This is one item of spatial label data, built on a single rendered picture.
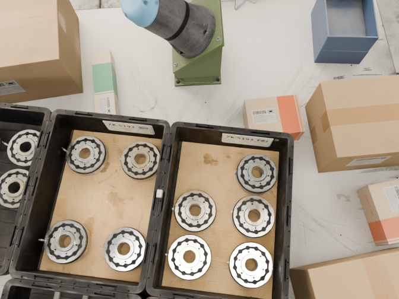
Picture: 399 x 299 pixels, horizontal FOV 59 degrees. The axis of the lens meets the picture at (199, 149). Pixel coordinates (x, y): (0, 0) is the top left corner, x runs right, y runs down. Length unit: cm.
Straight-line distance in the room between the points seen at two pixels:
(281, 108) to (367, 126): 24
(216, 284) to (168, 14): 67
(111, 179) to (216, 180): 27
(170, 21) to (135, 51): 33
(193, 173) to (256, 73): 44
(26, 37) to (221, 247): 78
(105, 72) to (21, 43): 24
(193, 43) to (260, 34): 35
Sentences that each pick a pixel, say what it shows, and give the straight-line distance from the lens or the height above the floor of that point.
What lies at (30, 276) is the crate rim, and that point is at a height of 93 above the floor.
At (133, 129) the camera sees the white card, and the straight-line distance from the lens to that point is 92.
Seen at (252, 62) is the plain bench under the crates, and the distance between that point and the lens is 122.
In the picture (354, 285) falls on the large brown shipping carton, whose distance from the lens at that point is 88.
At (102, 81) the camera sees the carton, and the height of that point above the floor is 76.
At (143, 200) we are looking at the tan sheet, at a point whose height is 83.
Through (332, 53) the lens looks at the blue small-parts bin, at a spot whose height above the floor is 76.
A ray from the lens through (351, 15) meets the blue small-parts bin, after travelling 131.
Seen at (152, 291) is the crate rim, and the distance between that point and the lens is 80.
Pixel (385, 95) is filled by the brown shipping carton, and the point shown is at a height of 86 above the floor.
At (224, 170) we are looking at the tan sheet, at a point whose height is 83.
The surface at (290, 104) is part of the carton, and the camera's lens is 108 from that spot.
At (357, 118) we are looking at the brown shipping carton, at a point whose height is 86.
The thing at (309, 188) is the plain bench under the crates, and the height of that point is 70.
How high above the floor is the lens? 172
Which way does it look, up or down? 72 degrees down
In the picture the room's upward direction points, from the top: 3 degrees counter-clockwise
